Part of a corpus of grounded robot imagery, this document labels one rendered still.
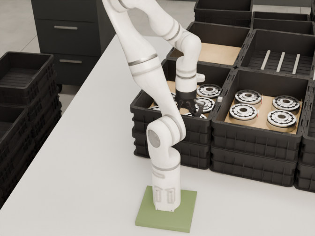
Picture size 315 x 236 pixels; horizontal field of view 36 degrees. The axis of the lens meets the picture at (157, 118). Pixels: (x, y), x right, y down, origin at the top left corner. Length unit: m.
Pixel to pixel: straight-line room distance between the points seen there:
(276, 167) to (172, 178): 0.39
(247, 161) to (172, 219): 0.34
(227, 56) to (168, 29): 0.80
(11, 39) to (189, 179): 3.20
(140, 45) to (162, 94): 0.16
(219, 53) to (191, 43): 0.74
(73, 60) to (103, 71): 1.00
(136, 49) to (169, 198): 0.49
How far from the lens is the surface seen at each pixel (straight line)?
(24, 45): 4.52
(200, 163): 1.77
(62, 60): 3.44
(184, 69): 1.63
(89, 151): 1.90
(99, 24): 3.26
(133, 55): 1.39
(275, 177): 1.74
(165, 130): 1.41
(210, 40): 2.38
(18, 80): 2.91
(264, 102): 1.95
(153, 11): 1.44
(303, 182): 1.73
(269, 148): 1.66
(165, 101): 1.43
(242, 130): 1.63
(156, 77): 1.40
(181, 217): 1.59
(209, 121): 1.65
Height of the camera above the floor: 1.86
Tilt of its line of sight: 34 degrees down
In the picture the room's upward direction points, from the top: 2 degrees counter-clockwise
